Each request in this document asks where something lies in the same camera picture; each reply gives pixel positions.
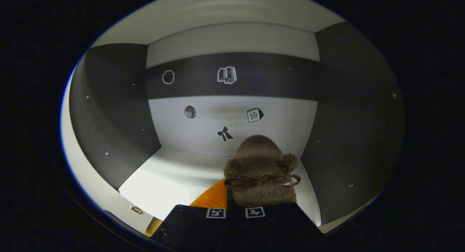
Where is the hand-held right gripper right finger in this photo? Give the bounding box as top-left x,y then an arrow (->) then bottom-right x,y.
232,202 -> 326,251

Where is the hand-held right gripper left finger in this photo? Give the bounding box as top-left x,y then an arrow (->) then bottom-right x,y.
150,178 -> 233,251

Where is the brown fuzzy shoe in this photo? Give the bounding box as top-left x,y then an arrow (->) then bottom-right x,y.
223,135 -> 301,208

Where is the grey white shoe cabinet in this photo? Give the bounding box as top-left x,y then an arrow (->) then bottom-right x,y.
69,21 -> 405,227

